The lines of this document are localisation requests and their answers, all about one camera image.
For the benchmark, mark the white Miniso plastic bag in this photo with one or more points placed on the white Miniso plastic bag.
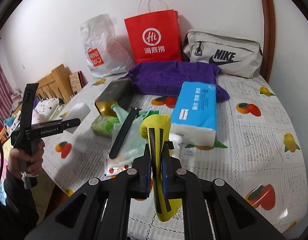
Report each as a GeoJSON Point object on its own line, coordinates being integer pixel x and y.
{"type": "Point", "coordinates": [104, 54]}

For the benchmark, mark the green white plastic packet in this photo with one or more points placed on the green white plastic packet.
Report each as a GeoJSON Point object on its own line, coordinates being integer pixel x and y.
{"type": "Point", "coordinates": [133, 145]}

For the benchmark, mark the person's left hand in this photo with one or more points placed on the person's left hand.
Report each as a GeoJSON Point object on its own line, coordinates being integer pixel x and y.
{"type": "Point", "coordinates": [16, 156]}

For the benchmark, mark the person's dark sleeve forearm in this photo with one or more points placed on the person's dark sleeve forearm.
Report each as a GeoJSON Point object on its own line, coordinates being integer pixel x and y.
{"type": "Point", "coordinates": [19, 215]}

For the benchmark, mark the mint green cloth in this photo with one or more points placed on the mint green cloth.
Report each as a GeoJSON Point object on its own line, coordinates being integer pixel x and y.
{"type": "Point", "coordinates": [121, 115]}

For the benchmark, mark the green wet wipes pack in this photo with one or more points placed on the green wet wipes pack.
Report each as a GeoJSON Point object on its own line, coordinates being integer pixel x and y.
{"type": "Point", "coordinates": [104, 125]}

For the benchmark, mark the fruit print sachet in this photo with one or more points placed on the fruit print sachet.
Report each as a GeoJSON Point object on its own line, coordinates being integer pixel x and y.
{"type": "Point", "coordinates": [112, 168]}

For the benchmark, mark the purple towel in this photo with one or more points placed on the purple towel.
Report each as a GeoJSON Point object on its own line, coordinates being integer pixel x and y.
{"type": "Point", "coordinates": [167, 78]}

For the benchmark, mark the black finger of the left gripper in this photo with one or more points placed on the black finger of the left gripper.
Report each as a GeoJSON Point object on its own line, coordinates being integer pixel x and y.
{"type": "Point", "coordinates": [69, 124]}

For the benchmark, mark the dark green gold tin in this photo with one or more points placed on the dark green gold tin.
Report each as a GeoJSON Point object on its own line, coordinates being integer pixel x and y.
{"type": "Point", "coordinates": [119, 92]}

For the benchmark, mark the white tissue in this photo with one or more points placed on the white tissue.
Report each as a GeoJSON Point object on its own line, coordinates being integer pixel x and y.
{"type": "Point", "coordinates": [175, 138]}

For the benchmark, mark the red Haidilao paper bag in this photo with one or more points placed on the red Haidilao paper bag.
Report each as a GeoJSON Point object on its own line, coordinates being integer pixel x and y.
{"type": "Point", "coordinates": [155, 36]}

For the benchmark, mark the wooden headboard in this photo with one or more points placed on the wooden headboard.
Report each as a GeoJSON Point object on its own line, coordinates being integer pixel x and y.
{"type": "Point", "coordinates": [56, 85]}

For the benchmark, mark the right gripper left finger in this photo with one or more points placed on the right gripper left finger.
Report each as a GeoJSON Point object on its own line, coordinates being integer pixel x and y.
{"type": "Point", "coordinates": [141, 184]}

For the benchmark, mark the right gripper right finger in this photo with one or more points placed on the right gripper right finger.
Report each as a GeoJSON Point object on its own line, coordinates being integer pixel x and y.
{"type": "Point", "coordinates": [169, 165]}

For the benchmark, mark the grey Nike pouch bag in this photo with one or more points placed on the grey Nike pouch bag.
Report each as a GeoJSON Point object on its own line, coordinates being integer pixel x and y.
{"type": "Point", "coordinates": [233, 55]}

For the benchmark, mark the striped red curtain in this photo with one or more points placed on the striped red curtain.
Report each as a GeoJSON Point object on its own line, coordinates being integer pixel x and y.
{"type": "Point", "coordinates": [5, 97]}

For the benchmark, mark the brown wooden door frame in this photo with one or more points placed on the brown wooden door frame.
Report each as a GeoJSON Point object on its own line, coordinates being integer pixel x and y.
{"type": "Point", "coordinates": [269, 38]}

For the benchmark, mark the brown framed picture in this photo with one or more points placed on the brown framed picture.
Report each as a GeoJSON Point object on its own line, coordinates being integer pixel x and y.
{"type": "Point", "coordinates": [77, 82]}

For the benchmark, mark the blue tissue pack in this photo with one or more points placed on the blue tissue pack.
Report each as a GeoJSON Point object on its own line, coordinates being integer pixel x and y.
{"type": "Point", "coordinates": [194, 114]}

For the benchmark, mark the white spotted plush pillow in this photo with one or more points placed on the white spotted plush pillow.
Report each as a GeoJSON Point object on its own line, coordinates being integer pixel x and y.
{"type": "Point", "coordinates": [46, 108]}

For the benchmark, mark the white sponge block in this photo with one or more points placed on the white sponge block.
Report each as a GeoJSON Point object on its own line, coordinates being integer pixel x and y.
{"type": "Point", "coordinates": [80, 110]}

